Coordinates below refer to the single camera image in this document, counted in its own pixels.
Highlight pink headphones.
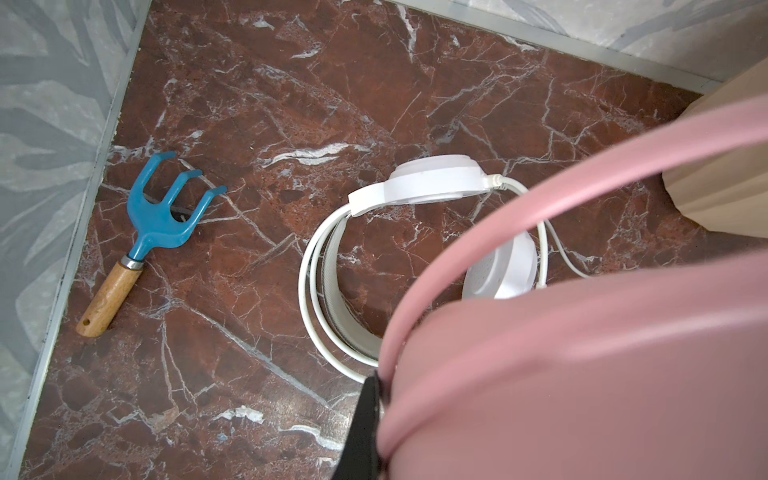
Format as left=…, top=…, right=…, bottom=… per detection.
left=376, top=97, right=767, bottom=479

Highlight blue garden rake wooden handle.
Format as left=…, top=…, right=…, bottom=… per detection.
left=76, top=152, right=227, bottom=338

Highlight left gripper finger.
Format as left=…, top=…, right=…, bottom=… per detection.
left=331, top=372, right=382, bottom=480

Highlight beige flower pot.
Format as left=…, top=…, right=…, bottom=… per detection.
left=662, top=60, right=767, bottom=238

